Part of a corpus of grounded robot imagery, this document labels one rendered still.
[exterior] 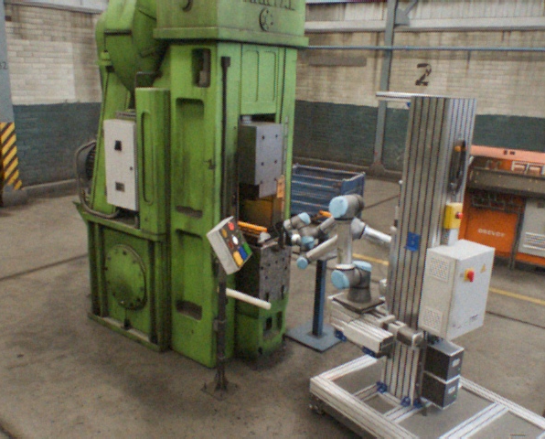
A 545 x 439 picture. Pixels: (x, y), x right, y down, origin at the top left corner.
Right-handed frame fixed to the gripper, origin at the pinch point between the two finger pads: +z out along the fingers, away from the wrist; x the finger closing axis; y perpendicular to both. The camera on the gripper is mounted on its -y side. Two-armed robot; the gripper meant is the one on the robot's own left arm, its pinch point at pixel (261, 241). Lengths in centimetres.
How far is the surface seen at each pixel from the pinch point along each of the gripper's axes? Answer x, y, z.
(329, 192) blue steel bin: -422, -47, 29
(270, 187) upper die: -46, 26, -9
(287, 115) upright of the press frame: -85, 65, -35
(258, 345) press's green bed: -32, -76, 51
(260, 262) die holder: -29.9, -17.8, 18.4
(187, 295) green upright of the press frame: -31, -19, 84
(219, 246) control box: 27.1, 12.5, 14.7
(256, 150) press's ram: -31, 53, -16
